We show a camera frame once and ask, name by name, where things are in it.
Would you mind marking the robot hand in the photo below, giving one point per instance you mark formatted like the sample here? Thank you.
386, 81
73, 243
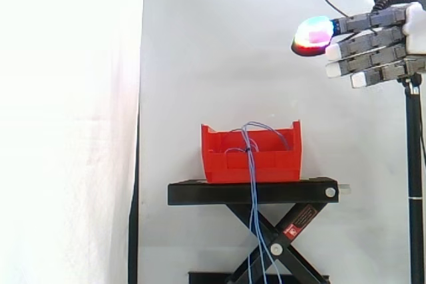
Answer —
376, 43

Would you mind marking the black pole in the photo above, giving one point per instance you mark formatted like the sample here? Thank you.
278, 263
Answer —
416, 164

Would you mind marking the red bin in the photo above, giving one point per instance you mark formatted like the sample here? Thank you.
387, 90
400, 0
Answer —
219, 161

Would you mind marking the black stand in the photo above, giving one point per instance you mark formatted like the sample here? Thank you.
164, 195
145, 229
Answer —
213, 194

